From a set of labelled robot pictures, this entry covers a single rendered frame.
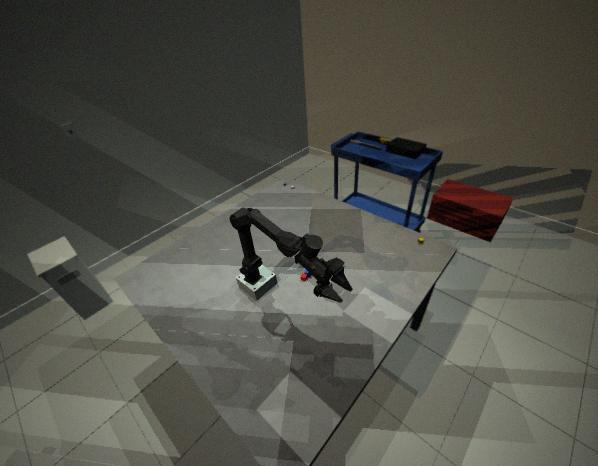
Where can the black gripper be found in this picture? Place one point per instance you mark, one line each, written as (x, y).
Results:
(322, 274)

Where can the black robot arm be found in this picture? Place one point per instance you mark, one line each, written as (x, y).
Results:
(288, 243)

